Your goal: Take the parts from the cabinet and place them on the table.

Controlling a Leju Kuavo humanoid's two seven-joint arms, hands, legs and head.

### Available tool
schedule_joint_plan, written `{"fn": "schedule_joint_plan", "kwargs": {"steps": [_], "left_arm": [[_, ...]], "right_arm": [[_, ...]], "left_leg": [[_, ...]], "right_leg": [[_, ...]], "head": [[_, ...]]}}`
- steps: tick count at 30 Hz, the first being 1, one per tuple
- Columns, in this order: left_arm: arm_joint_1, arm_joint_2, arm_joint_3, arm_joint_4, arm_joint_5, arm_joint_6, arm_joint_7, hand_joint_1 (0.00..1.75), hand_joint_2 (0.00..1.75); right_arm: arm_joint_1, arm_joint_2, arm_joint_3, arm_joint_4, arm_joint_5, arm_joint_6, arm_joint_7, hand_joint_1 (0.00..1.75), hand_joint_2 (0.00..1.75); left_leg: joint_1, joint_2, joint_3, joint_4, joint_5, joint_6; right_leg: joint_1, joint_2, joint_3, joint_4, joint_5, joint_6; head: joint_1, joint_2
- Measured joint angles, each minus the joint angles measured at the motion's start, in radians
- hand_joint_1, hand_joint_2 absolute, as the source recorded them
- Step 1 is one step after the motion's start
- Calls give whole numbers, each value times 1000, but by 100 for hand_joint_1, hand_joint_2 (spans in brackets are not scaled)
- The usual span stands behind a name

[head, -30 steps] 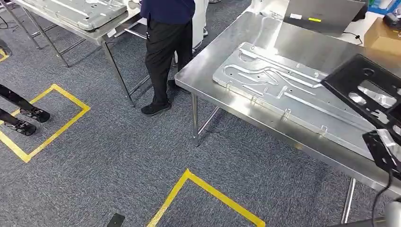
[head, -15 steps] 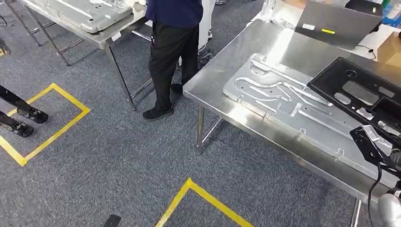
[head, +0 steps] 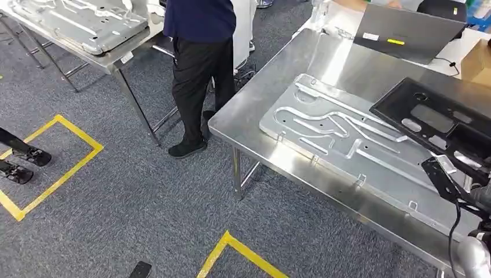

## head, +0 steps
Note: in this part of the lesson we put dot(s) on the black case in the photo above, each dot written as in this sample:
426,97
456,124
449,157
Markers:
441,9

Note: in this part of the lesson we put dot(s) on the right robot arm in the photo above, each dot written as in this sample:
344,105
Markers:
475,257

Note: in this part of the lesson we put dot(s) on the white desk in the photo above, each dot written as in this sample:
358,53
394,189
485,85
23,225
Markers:
445,53

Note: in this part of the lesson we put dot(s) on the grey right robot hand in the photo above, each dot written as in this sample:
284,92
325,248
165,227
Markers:
445,184

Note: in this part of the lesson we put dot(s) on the black metal panel with cutouts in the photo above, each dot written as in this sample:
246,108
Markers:
391,103

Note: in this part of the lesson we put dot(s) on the grey laptop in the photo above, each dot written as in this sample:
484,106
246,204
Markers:
406,27

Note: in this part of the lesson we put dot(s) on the steel work table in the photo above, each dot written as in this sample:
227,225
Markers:
345,61
103,61

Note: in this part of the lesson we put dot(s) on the black robot foot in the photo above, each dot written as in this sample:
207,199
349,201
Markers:
34,156
17,174
140,270

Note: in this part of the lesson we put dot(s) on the cardboard box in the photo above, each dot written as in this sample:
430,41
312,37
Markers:
477,61

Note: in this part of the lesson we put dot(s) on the person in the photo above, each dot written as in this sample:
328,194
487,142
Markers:
199,19

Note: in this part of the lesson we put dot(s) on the large embossed metal panel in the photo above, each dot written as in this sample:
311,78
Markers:
383,172
76,23

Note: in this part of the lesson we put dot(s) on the white label on table edge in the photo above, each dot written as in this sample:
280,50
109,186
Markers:
127,57

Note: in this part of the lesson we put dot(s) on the clear plastic bottle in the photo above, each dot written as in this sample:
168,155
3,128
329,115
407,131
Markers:
318,11

